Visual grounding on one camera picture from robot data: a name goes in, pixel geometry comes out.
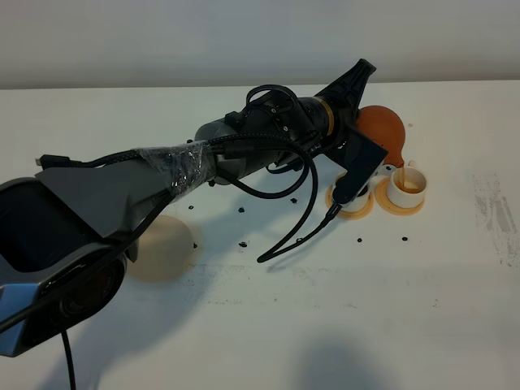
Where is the right white teacup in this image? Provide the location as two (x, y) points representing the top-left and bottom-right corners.
(387, 161), (428, 210)

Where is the white teacup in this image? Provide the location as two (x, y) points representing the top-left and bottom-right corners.
(342, 184), (370, 213)
(387, 161), (428, 210)

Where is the brown clay teapot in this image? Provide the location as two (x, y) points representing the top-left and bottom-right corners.
(357, 106), (405, 168)

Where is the orange saucer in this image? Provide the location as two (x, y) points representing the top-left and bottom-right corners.
(336, 190), (374, 220)
(375, 178), (425, 216)

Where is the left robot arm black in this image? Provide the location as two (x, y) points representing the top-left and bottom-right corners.
(1, 59), (384, 357)

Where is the right orange saucer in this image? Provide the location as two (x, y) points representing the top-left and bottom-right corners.
(375, 178), (425, 216)

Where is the left white teacup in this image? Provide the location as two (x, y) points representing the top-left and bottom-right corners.
(342, 184), (370, 213)

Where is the left orange saucer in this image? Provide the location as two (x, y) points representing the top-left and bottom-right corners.
(336, 190), (374, 220)

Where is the beige round teapot coaster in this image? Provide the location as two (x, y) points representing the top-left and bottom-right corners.
(127, 215), (194, 283)

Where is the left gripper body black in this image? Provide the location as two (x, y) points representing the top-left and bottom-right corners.
(308, 96), (362, 163)

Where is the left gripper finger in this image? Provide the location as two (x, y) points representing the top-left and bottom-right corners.
(320, 58), (376, 118)

